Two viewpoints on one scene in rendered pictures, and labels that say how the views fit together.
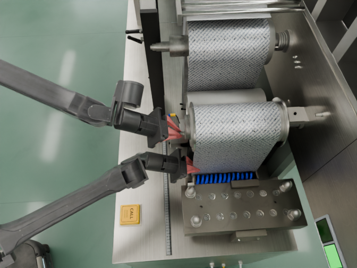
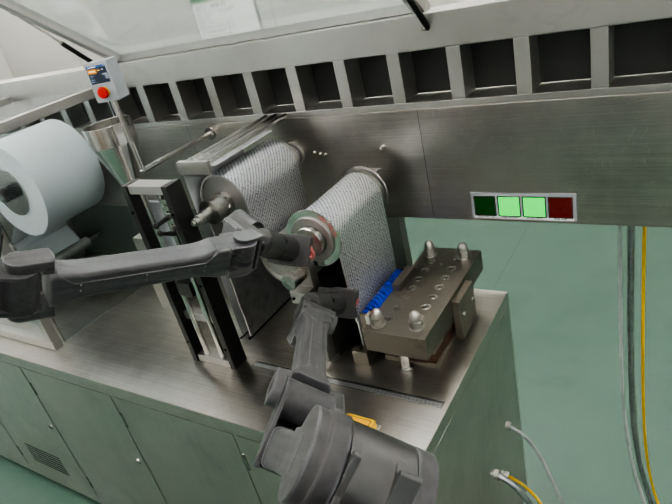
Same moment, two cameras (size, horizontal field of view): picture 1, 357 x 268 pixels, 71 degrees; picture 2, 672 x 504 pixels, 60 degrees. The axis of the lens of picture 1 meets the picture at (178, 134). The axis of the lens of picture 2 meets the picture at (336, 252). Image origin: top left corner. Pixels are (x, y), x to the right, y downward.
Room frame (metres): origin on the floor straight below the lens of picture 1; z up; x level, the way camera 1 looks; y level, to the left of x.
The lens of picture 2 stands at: (-0.44, 0.86, 1.83)
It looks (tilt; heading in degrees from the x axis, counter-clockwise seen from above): 27 degrees down; 311
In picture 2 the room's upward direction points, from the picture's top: 14 degrees counter-clockwise
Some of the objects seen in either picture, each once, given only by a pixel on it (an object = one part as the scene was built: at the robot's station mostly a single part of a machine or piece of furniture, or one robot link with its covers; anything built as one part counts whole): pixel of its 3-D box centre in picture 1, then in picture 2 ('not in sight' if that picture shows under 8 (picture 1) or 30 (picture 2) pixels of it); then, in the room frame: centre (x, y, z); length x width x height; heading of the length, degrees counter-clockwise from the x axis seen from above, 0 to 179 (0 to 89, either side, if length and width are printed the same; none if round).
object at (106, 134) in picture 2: not in sight; (110, 132); (1.12, -0.10, 1.50); 0.14 x 0.14 x 0.06
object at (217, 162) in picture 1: (227, 162); (370, 265); (0.34, -0.16, 1.11); 0.23 x 0.01 x 0.18; 94
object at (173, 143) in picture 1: (177, 148); (312, 315); (0.43, 0.00, 1.05); 0.06 x 0.05 x 0.31; 94
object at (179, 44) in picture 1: (178, 45); (217, 207); (0.64, 0.00, 1.33); 0.06 x 0.06 x 0.06; 4
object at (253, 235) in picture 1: (247, 236); (465, 309); (0.13, -0.23, 0.96); 0.10 x 0.03 x 0.11; 94
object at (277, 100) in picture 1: (277, 122); (363, 192); (0.41, -0.29, 1.25); 0.15 x 0.01 x 0.15; 4
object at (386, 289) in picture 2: (225, 178); (384, 293); (0.32, -0.17, 1.03); 0.21 x 0.04 x 0.03; 94
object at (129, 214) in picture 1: (129, 214); (355, 431); (0.22, 0.18, 0.91); 0.07 x 0.07 x 0.02; 4
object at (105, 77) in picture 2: not in sight; (105, 80); (0.94, -0.03, 1.66); 0.07 x 0.07 x 0.10; 21
